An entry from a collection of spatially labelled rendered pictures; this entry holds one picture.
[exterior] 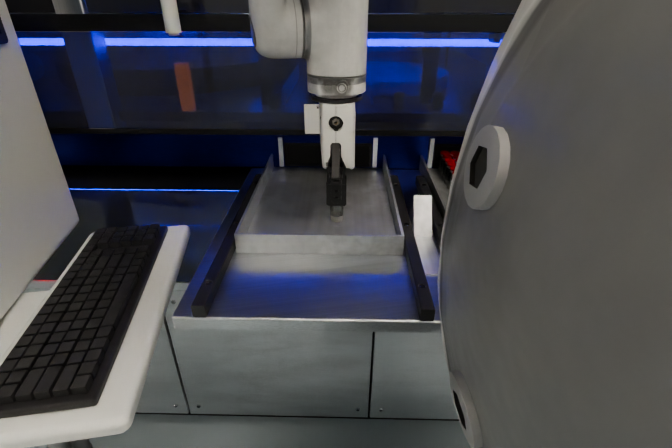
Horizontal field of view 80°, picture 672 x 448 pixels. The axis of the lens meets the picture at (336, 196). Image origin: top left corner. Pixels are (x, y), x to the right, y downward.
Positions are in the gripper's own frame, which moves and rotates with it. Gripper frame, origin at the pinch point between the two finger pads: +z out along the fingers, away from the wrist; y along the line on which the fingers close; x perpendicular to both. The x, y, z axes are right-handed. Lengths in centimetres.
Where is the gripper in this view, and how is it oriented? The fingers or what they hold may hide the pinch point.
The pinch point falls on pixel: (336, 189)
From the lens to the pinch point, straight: 64.9
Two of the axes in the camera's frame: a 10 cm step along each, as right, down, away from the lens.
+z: 0.0, 8.9, 4.5
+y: 0.2, -4.5, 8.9
